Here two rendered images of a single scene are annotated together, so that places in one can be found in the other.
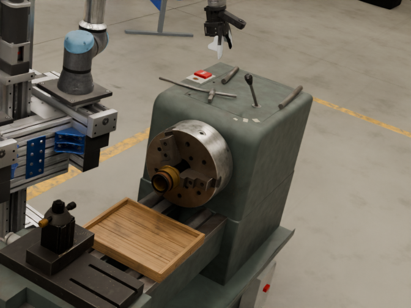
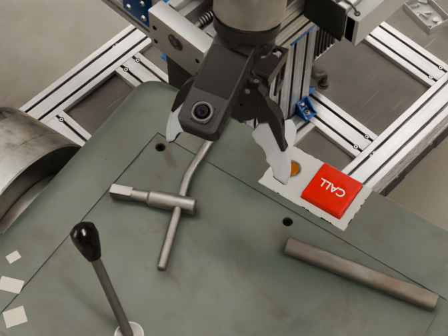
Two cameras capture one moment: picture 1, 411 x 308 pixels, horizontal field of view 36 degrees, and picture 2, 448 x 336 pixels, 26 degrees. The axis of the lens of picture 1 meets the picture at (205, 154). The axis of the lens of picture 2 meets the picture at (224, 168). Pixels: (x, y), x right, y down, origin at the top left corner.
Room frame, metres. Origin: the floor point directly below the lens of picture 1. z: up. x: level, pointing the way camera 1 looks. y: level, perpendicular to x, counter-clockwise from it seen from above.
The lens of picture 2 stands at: (2.58, -0.60, 2.37)
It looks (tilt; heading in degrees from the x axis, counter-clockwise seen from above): 58 degrees down; 100
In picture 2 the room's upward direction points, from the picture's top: straight up
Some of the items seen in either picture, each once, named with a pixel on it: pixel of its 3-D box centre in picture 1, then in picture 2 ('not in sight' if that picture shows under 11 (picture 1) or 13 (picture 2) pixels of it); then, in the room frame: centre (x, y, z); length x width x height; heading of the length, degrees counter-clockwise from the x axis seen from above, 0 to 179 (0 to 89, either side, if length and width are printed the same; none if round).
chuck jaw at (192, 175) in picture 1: (197, 180); not in sight; (2.00, 0.01, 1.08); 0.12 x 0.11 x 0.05; 65
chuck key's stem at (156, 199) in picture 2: (211, 95); (153, 198); (2.38, 0.02, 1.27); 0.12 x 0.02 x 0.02; 177
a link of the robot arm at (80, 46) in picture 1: (79, 49); not in sight; (2.44, 0.59, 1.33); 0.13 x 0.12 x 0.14; 172
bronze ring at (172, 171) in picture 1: (166, 179); not in sight; (1.97, 0.12, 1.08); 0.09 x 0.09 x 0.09; 65
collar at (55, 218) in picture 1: (57, 214); not in sight; (1.55, 0.40, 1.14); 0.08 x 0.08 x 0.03
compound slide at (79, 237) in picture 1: (61, 247); not in sight; (1.58, 0.39, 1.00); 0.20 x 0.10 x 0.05; 155
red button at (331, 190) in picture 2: (202, 74); (331, 191); (2.61, 0.08, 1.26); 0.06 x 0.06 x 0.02; 65
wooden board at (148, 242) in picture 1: (141, 236); not in sight; (1.87, 0.17, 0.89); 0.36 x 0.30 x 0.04; 65
